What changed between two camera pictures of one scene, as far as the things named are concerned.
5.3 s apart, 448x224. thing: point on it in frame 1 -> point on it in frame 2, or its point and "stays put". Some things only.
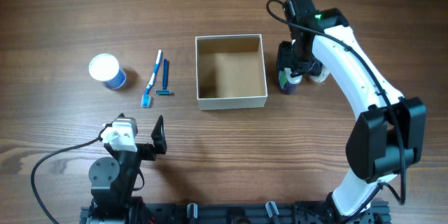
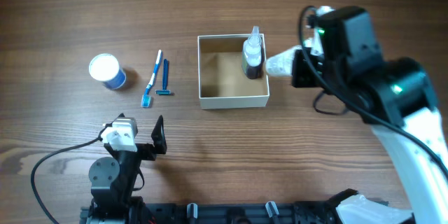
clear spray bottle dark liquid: [288, 85] -> [252, 55]
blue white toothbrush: [146, 99] stays put
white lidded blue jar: [105, 67] stays put
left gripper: [142, 150] stays put
